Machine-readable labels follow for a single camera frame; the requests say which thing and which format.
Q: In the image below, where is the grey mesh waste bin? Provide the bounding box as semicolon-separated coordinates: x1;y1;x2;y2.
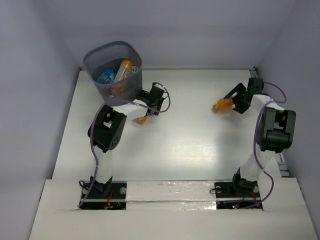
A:
83;41;143;101

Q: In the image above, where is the clear ribbed plastic bottle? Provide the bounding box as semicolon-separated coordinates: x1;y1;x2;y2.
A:
130;66;139;75

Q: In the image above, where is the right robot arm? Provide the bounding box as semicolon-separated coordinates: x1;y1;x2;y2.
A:
224;77;297;196

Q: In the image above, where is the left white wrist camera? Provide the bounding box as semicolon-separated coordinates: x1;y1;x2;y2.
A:
152;82;165;91

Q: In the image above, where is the orange bottle white cap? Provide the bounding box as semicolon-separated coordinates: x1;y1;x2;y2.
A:
111;59;134;95

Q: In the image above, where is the small orange juice bottle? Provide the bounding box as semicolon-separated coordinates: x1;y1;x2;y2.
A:
212;98;234;112

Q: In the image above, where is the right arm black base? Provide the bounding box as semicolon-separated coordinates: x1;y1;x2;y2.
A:
209;181;263;210

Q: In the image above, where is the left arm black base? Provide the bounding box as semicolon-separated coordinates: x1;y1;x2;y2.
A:
79;176;128;210

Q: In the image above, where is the silver foil tape strip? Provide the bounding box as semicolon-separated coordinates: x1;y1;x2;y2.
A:
125;180;217;211

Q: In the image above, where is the blue tinted water bottle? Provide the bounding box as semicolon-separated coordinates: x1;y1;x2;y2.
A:
96;67;119;85

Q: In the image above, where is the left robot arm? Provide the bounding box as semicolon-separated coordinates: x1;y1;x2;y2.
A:
82;82;171;198

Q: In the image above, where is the orange bottle blue white label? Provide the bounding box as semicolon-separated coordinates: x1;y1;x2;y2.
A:
132;115;148;125

